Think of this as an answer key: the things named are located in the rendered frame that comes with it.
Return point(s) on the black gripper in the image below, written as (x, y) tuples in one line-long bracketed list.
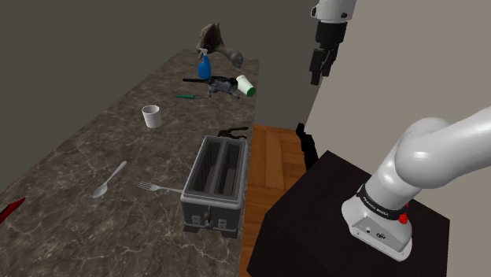
[(330, 33)]

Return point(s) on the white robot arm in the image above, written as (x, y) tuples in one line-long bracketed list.
[(387, 184)]

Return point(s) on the white cup with green lid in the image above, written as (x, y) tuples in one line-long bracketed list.
[(244, 85)]

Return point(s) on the grey cat figure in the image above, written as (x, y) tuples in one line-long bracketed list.
[(220, 83)]

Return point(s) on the black hinged kitchen tool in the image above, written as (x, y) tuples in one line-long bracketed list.
[(232, 132)]

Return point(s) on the brown driftwood sculpture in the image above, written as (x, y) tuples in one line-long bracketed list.
[(211, 36)]

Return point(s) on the blue spray bottle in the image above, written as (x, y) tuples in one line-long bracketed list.
[(204, 69)]

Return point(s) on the green pen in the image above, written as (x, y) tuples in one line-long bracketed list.
[(185, 96)]

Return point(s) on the dark robot stand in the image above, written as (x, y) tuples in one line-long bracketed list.
[(307, 222)]

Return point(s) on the grey two-slot toaster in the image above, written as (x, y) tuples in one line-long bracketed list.
[(209, 209)]

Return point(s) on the silver fork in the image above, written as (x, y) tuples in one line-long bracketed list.
[(153, 187)]

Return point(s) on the silver spoon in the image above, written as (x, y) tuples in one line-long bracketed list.
[(100, 189)]

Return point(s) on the red and black tool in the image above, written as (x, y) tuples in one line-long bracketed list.
[(10, 209)]

